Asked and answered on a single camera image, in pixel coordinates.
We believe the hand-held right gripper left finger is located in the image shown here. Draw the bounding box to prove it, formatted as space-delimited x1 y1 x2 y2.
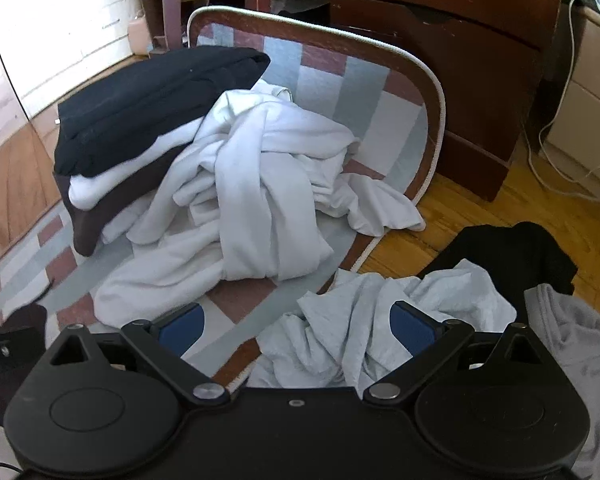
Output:
49 302 232 407

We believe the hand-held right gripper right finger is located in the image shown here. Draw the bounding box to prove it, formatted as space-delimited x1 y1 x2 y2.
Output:
362 300 542 403

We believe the pale grey shirt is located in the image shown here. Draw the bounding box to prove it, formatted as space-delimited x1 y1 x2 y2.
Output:
247 259 518 391

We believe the black crumpled garment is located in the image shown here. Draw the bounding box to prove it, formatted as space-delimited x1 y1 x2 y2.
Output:
417 221 579 323

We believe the white crumpled garment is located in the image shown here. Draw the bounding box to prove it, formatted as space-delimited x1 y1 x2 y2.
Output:
94 79 426 328

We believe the white folded garment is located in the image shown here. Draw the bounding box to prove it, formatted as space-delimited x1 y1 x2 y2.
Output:
67 132 201 211

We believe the grey crumpled garment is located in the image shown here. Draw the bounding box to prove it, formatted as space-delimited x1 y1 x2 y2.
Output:
522 282 600 480

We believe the black folded garment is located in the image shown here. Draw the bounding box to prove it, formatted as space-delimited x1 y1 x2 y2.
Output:
54 46 272 178

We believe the checked rug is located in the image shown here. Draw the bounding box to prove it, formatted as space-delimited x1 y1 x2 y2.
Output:
0 5 443 396

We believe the pale wood-grain cabinet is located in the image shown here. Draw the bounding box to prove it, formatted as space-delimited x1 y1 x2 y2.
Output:
0 25 33 161

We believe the dark wooden dresser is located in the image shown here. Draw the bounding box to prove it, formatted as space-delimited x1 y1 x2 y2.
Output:
328 0 567 203

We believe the beige drawer unit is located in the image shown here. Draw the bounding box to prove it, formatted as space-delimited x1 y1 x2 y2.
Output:
539 4 600 186

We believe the pink case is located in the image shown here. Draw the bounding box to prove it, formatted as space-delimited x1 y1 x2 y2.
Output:
127 9 154 57

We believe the dark wooden table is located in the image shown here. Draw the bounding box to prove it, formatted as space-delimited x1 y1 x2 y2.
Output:
132 0 276 53

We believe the white wardrobe with drawers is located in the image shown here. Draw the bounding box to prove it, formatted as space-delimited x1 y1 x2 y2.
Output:
0 0 148 111

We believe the white cable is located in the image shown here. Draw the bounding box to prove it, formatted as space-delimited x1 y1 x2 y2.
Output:
522 0 600 203

